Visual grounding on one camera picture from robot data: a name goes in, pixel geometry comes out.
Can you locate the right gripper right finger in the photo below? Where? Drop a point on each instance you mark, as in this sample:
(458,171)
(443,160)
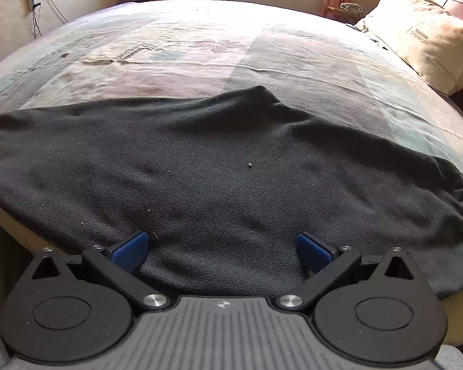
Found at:
(330,267)

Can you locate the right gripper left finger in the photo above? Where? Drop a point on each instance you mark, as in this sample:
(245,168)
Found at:
(116,264)

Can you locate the cream printed pillow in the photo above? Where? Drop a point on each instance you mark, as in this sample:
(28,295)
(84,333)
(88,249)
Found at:
(425,36)

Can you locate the wooden bedside table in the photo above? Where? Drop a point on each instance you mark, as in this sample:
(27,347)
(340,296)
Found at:
(340,15)

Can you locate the dark grey trousers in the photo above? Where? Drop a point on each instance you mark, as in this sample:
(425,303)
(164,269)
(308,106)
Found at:
(224,185)

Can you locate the white power strip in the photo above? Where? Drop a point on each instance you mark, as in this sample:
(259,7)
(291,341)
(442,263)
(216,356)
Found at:
(33,4)

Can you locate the grey upholstered seat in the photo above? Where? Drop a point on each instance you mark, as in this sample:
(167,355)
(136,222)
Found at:
(449,358)

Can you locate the pastel patchwork bed sheet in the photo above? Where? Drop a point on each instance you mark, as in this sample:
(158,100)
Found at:
(201,49)

